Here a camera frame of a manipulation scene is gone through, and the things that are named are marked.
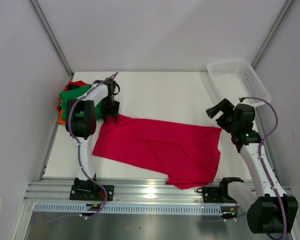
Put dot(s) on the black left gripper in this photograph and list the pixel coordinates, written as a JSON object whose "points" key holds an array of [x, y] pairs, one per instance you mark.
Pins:
{"points": [[114, 112]]}

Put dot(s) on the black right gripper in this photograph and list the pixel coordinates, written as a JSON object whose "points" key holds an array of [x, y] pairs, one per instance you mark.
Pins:
{"points": [[223, 114]]}

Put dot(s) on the crimson t shirt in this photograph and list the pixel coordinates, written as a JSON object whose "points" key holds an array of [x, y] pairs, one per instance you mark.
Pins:
{"points": [[187, 154]]}

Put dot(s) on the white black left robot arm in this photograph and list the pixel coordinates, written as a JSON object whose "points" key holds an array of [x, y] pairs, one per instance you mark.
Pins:
{"points": [[81, 123]]}

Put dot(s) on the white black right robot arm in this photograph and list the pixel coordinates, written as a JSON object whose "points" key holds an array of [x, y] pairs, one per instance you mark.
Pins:
{"points": [[269, 209]]}

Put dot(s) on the white plastic basket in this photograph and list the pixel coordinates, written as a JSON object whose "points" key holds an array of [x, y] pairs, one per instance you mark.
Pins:
{"points": [[234, 79]]}

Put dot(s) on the green folded t shirt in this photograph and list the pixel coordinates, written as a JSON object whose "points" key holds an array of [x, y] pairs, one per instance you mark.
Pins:
{"points": [[71, 91]]}

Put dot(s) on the red folded t shirt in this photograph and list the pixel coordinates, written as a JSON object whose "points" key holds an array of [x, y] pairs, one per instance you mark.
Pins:
{"points": [[72, 90]]}

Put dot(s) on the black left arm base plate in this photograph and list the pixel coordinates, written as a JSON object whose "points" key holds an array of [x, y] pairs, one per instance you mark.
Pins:
{"points": [[93, 194]]}

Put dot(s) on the aluminium front rail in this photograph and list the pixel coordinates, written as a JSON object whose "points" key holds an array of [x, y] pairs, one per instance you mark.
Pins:
{"points": [[126, 191]]}

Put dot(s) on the white slotted cable duct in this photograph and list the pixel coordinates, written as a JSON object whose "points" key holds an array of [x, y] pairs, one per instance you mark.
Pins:
{"points": [[113, 208]]}

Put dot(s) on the right aluminium corner post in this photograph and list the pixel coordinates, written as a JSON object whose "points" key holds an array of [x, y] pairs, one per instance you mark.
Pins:
{"points": [[272, 33]]}

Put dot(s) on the aluminium corner post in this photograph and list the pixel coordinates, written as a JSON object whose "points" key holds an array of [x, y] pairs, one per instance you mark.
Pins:
{"points": [[51, 36], [272, 33]]}

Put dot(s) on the left aluminium corner post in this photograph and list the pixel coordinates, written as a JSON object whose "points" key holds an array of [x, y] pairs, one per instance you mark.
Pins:
{"points": [[51, 36]]}

